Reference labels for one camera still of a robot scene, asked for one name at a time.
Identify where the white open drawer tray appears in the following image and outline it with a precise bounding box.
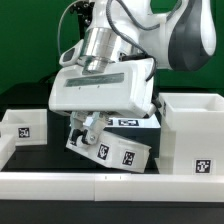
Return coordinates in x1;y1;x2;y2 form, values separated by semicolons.
0;109;47;146

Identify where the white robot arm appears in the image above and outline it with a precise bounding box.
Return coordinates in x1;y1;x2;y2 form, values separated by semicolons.
49;0;216;147

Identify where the white marker sheet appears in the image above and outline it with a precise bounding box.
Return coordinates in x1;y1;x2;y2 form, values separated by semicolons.
107;115;160;128

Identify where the grey cable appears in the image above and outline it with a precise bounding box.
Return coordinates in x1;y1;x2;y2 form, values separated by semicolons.
56;0;88;58

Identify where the white drawer cabinet box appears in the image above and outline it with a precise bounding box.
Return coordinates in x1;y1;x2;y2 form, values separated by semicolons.
156;93;224;175

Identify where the white front fence bar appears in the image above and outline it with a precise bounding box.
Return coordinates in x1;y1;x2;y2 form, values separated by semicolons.
0;172;224;202

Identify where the white drawer with knob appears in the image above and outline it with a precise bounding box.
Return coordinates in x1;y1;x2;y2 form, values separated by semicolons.
66;129;151;173

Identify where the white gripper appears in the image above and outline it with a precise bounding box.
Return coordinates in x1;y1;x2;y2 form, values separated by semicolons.
49;58;156;147

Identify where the white left fence block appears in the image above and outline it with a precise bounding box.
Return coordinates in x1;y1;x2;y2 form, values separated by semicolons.
0;134;16;171

